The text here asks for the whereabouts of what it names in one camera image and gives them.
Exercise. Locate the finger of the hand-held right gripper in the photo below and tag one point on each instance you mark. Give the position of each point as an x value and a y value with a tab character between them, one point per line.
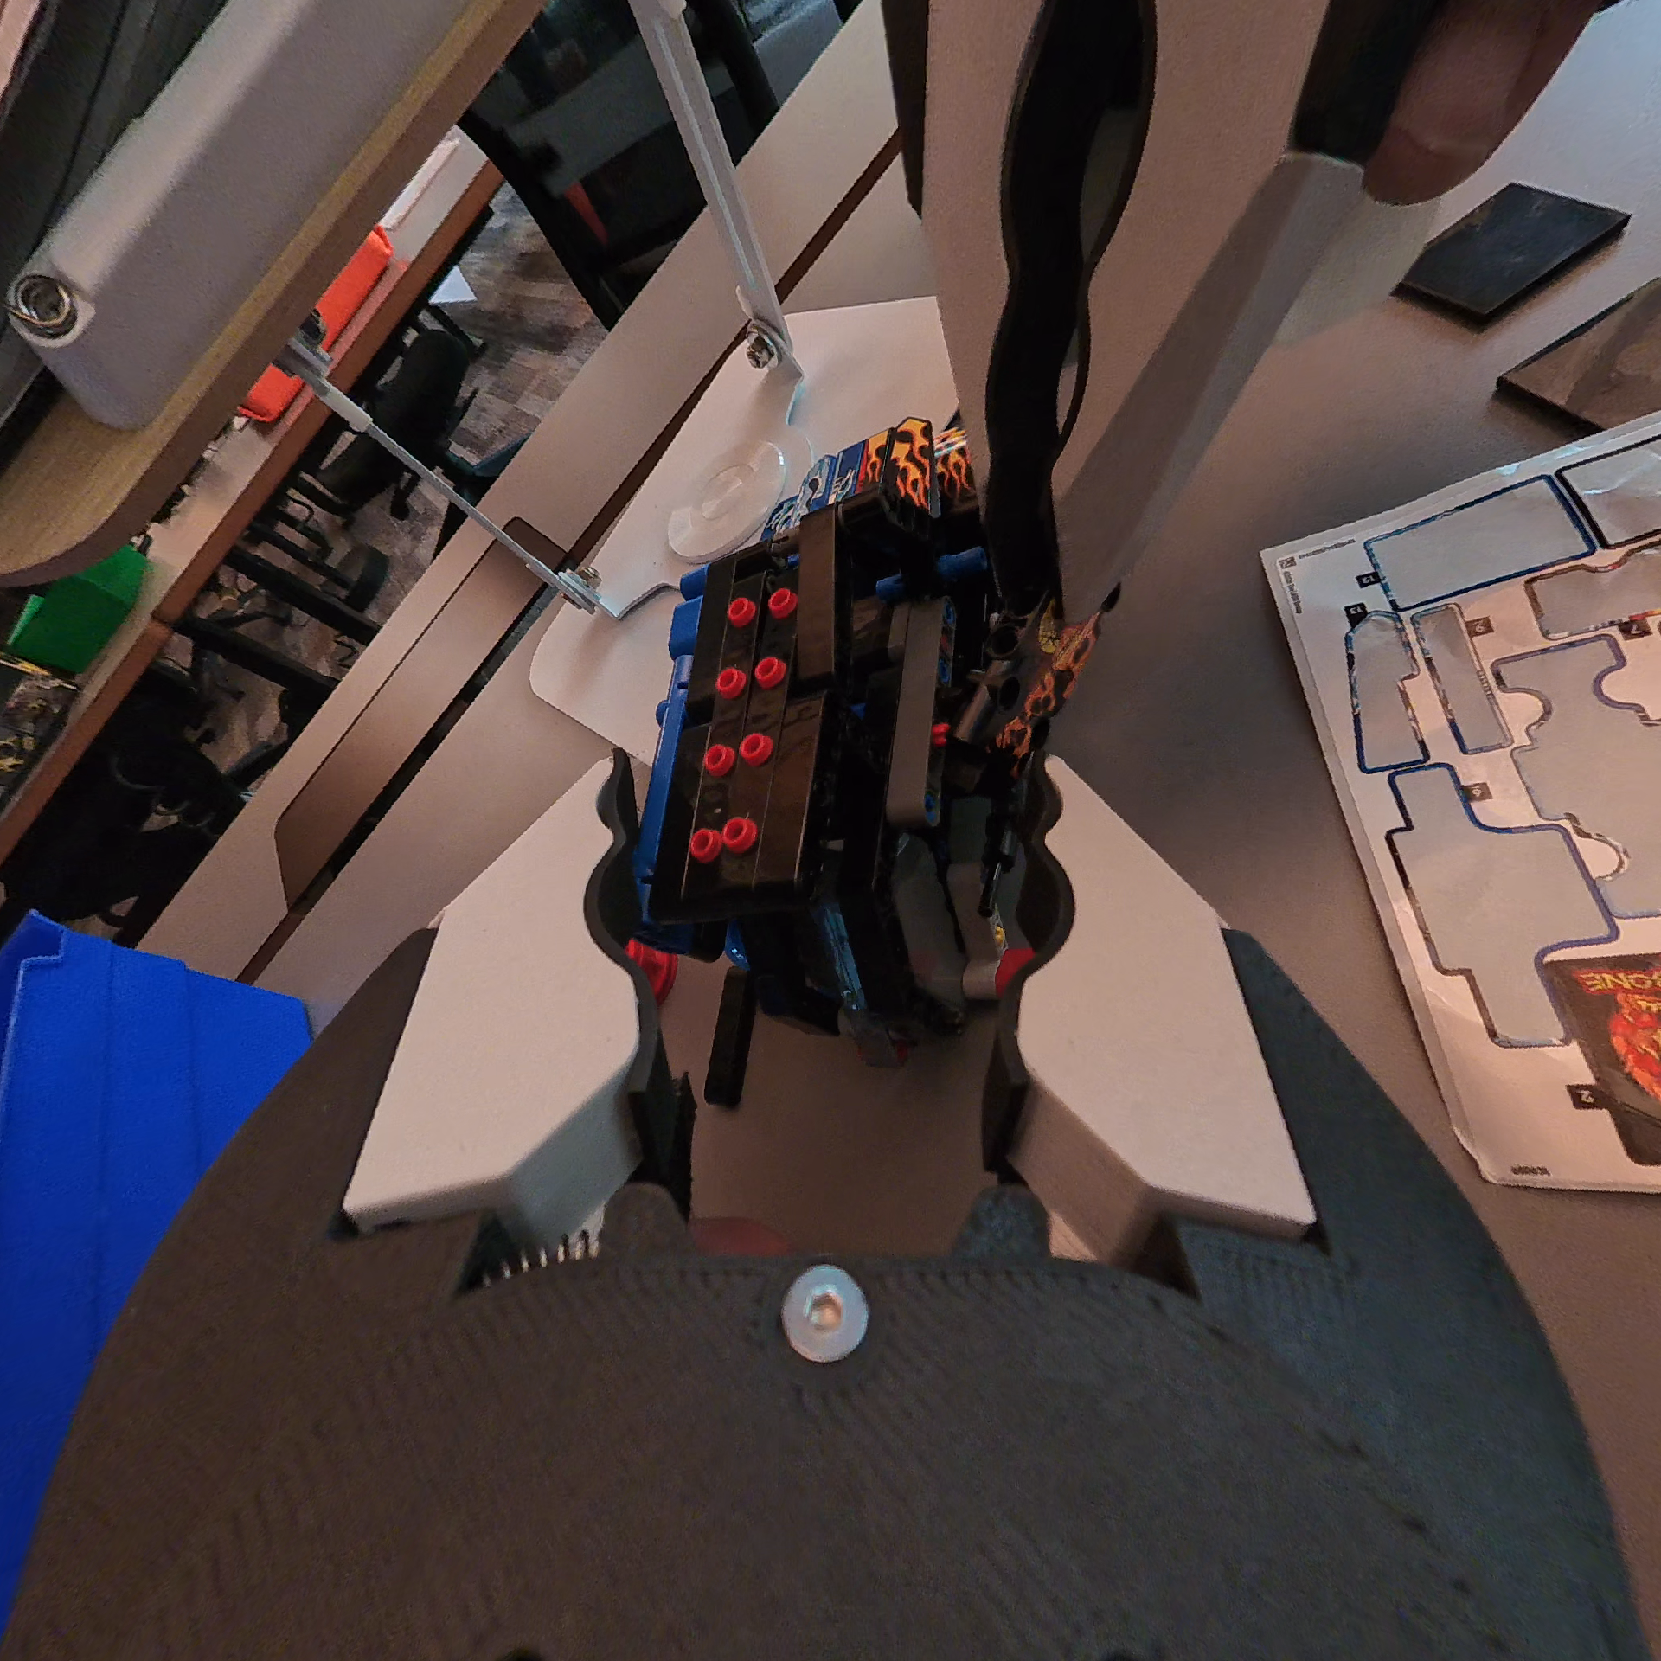
968	195
1221	195

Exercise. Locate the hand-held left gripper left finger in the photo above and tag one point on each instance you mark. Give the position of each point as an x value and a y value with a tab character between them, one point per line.
507	1039

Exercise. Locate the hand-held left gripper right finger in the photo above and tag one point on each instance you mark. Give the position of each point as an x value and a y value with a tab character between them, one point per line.
1156	1051

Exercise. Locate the blue black toy brick truck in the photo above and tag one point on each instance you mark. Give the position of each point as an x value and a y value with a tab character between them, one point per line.
766	766

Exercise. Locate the black flame sticker brick panel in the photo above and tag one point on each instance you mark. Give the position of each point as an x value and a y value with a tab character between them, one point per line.
1039	689

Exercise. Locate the person's right hand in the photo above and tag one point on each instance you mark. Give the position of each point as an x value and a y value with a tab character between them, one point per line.
1466	92

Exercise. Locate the white book stand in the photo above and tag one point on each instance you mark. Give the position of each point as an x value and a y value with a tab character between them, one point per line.
857	351

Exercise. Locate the black brick beam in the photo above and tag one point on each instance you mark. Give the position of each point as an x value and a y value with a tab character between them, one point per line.
730	1039

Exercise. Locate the blue storage bin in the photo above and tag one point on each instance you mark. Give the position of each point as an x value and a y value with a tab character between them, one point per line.
117	1039

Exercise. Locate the sticker sheet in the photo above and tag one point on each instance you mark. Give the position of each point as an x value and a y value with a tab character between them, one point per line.
1466	780

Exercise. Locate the green block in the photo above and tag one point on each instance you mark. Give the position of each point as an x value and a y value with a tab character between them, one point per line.
86	610

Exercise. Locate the orange case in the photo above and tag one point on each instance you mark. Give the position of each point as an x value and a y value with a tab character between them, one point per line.
337	312

